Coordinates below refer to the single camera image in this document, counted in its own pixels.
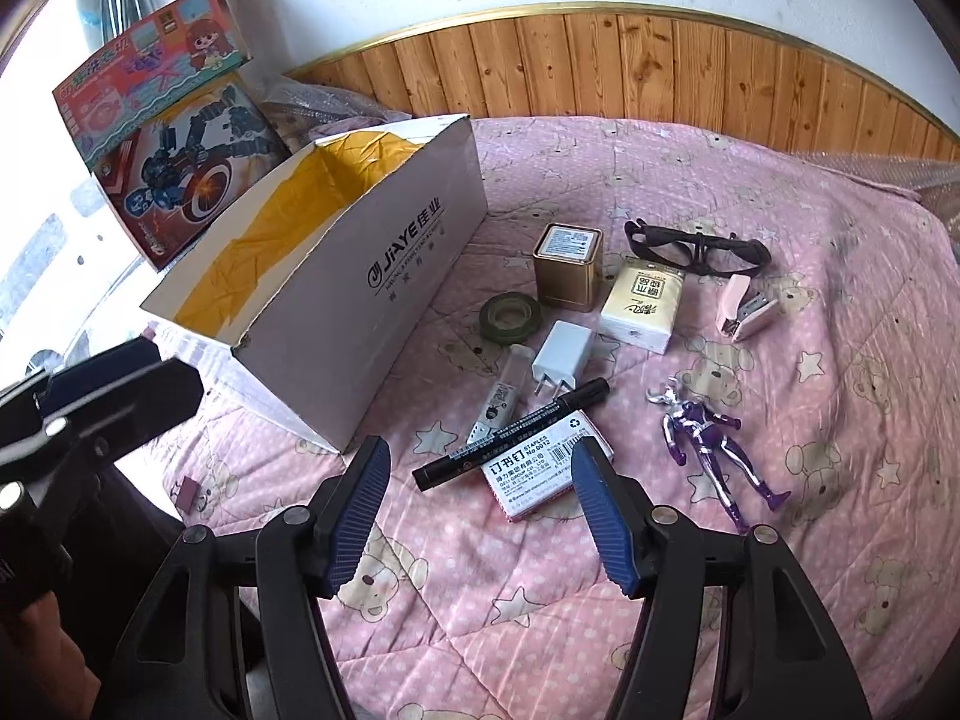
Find clear glue tube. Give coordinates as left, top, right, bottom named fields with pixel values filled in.
left=466, top=344, right=534, bottom=445

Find robot toy box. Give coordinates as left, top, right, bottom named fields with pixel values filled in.
left=93, top=73, right=290, bottom=270

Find pink girl toy box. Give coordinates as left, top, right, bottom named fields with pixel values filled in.
left=53, top=0, right=249, bottom=166

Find beige tissue pack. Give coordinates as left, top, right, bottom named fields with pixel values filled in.
left=599, top=259, right=683, bottom=355

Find black marker pen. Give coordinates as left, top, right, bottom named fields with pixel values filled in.
left=412, top=377, right=610, bottom=491

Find white phone charger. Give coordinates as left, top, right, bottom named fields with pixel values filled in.
left=530, top=320, right=594, bottom=394

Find staples box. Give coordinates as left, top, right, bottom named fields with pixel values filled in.
left=482, top=410, right=613, bottom=522

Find person's left hand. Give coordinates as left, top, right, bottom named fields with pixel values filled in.
left=2, top=592, right=101, bottom=718

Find gold square tin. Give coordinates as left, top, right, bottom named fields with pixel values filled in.
left=532, top=223, right=604, bottom=312

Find wooden headboard panel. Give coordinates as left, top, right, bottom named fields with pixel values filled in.
left=290, top=4, right=958, bottom=161

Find pink bear-print quilt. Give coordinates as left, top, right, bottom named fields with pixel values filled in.
left=145, top=115, right=960, bottom=720

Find white cardboard box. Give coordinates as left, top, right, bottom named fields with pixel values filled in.
left=142, top=114, right=487, bottom=452

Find black safety glasses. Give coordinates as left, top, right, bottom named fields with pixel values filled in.
left=625, top=220, right=771, bottom=278

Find bubble wrap at headboard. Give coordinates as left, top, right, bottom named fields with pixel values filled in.
left=254, top=73, right=410, bottom=153

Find purple silver hero figure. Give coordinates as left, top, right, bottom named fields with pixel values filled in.
left=646, top=377, right=791, bottom=535

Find green tape roll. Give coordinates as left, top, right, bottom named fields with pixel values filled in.
left=478, top=291, right=542, bottom=346

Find pink stapler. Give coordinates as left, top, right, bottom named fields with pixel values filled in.
left=716, top=275, right=779, bottom=343

